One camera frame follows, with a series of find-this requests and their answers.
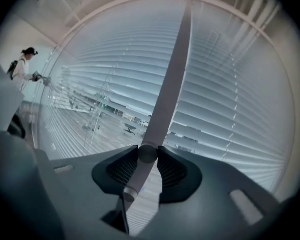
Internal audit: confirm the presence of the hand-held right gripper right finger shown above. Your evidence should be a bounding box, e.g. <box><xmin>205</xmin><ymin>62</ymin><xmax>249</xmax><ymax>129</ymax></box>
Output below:
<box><xmin>137</xmin><ymin>145</ymin><xmax>280</xmax><ymax>240</ymax></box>

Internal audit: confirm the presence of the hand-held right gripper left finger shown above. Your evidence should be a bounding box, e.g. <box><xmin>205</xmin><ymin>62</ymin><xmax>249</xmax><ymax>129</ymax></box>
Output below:
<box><xmin>39</xmin><ymin>145</ymin><xmax>139</xmax><ymax>240</ymax></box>

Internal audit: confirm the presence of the black office chair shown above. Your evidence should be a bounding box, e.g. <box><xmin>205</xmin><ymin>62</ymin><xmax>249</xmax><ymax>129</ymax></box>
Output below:
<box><xmin>123</xmin><ymin>123</ymin><xmax>137</xmax><ymax>135</ymax></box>

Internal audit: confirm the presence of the grey metal window post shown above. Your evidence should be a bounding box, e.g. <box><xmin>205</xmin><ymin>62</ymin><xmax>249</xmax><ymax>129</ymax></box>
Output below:
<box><xmin>126</xmin><ymin>0</ymin><xmax>192</xmax><ymax>197</ymax></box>

